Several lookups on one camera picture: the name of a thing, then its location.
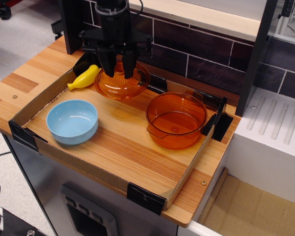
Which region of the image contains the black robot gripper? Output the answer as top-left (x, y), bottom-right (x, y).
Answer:
top-left (79, 0), bottom-right (153, 79)

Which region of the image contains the orange transparent pot lid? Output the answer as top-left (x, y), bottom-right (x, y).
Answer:
top-left (94, 61), bottom-right (150, 100)

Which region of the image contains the orange transparent plastic pot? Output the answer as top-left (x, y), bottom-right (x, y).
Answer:
top-left (146, 90), bottom-right (207, 150)

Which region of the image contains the yellow toy banana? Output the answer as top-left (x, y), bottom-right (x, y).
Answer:
top-left (67, 64), bottom-right (100, 90)

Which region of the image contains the light blue plastic bowl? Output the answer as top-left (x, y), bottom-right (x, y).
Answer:
top-left (46, 99), bottom-right (98, 145)

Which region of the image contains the cardboard fence with black tape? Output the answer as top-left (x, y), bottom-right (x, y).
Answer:
top-left (9, 54), bottom-right (235, 225)

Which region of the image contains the black caster wheel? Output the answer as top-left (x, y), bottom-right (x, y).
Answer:
top-left (0, 4), bottom-right (12, 20)

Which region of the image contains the grey toy oven panel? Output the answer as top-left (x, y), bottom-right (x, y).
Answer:
top-left (60, 185), bottom-right (118, 236)

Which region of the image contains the white toy sink drainboard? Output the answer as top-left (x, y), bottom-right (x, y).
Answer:
top-left (226, 88), bottom-right (295, 203)

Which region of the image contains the dark vertical post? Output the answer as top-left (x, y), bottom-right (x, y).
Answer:
top-left (235, 0), bottom-right (277, 117)

